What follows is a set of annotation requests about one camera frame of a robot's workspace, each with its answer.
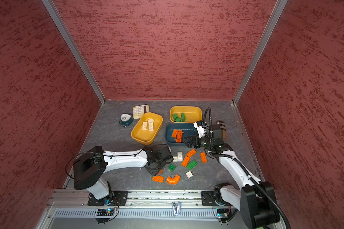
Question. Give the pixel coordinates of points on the white 2x4 lego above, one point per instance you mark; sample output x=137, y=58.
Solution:
x=144, y=125
x=151, y=126

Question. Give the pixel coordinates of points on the white square lego lower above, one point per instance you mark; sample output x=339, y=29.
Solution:
x=189, y=174

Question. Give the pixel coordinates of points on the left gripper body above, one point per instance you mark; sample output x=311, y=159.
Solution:
x=162, y=163

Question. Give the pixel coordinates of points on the orange curved lego piece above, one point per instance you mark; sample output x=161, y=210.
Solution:
x=173, y=180

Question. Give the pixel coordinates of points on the right circuit board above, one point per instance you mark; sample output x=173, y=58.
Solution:
x=223, y=213

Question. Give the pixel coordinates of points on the left circuit board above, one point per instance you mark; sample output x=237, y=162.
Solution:
x=104, y=213

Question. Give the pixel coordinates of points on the aluminium front rail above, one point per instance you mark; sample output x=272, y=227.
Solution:
x=133, y=198

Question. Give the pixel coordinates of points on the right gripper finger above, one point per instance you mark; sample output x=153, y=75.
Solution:
x=189, y=144
x=188, y=139

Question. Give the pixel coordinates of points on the metal clip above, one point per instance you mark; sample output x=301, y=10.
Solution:
x=176, y=208

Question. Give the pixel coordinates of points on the circuit board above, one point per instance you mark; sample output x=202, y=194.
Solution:
x=104, y=213
x=223, y=213

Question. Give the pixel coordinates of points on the green 2x3 lego plate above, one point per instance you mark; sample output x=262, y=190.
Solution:
x=191, y=165

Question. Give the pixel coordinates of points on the yellow tub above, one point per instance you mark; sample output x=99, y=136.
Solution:
x=147, y=137
x=192, y=113

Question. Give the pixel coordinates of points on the cream calculator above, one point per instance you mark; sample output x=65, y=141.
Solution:
x=139, y=111

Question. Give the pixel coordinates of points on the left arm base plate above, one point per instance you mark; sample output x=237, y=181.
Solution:
x=109, y=198

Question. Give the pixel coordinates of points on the orange 2x3 lego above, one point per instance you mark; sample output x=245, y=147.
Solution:
x=203, y=157
x=174, y=134
x=185, y=161
x=191, y=153

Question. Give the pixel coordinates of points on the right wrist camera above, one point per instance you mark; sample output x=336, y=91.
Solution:
x=200, y=127

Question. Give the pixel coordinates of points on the orange long lego chassis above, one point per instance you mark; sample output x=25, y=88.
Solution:
x=179, y=134

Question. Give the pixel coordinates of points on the plaid checkered pouch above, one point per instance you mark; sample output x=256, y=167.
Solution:
x=222, y=126

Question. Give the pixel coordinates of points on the white L-shaped lego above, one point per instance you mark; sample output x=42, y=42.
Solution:
x=178, y=158

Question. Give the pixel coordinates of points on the small teal alarm clock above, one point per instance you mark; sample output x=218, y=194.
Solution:
x=126, y=120

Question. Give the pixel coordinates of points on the orange flat 2x4 lego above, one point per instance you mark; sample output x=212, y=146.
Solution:
x=158, y=178

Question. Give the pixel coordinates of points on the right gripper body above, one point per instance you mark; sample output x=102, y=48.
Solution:
x=204, y=141

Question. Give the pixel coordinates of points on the yellow tub right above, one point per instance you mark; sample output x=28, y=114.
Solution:
x=192, y=113

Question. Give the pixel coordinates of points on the yellow tub left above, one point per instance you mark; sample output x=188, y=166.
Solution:
x=147, y=137

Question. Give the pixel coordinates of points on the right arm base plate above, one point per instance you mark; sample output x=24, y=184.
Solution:
x=209, y=198

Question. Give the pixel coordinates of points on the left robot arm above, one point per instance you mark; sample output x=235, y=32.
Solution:
x=89, y=166

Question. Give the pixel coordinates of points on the dark teal tub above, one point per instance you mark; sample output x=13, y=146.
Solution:
x=188, y=130

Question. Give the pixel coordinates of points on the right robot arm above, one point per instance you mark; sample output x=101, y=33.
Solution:
x=255, y=199

